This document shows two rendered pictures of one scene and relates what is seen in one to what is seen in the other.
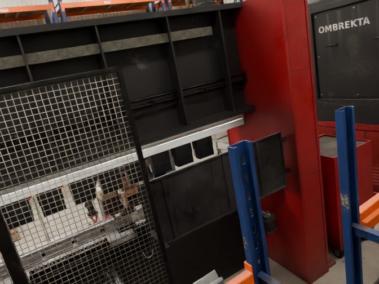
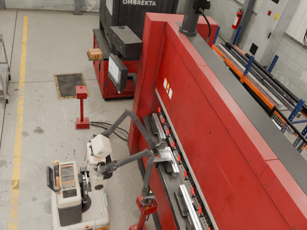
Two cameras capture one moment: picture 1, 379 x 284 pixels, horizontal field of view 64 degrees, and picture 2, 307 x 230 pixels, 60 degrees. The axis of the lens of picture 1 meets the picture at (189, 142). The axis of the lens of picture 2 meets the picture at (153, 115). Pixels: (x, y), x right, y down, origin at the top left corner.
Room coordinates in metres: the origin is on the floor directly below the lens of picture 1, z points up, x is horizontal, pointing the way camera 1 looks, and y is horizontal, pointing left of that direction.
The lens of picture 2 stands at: (2.38, 2.51, 3.39)
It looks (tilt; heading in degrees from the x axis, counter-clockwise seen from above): 40 degrees down; 274
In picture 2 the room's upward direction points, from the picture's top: 12 degrees clockwise
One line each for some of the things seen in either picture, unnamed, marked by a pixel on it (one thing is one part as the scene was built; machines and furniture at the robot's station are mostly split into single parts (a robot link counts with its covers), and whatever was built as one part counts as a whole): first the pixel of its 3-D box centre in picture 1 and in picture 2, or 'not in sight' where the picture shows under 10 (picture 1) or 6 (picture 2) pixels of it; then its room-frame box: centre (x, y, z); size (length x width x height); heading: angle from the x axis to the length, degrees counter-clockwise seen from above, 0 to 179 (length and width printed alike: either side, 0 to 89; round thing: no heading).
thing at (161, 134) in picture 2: not in sight; (158, 127); (2.48, -0.21, 0.92); 0.50 x 0.06 x 0.10; 116
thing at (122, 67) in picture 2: not in sight; (118, 72); (3.21, -0.56, 1.42); 0.45 x 0.12 x 0.36; 131
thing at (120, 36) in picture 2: not in sight; (123, 62); (3.18, -0.65, 1.53); 0.51 x 0.25 x 0.85; 131
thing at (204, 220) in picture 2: (18, 211); (209, 217); (1.80, 1.15, 1.26); 0.15 x 0.09 x 0.17; 116
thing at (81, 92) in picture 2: not in sight; (81, 107); (3.84, -0.76, 0.41); 0.25 x 0.20 x 0.83; 26
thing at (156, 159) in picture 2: not in sight; (159, 155); (2.37, 0.34, 1.00); 0.26 x 0.18 x 0.01; 26
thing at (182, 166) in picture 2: (109, 179); (186, 164); (2.07, 0.61, 1.26); 0.15 x 0.09 x 0.17; 116
